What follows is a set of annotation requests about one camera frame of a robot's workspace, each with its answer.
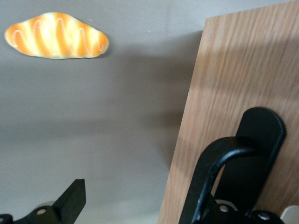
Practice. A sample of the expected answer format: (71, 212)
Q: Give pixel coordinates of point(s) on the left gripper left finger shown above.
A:
(65, 205)

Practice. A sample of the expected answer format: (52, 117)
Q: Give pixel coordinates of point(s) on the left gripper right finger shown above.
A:
(194, 200)

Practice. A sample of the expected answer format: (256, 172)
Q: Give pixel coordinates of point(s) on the wooden drawer cabinet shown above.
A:
(187, 151)

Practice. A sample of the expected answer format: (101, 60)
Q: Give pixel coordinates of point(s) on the orange striped bread roll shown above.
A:
(56, 35)

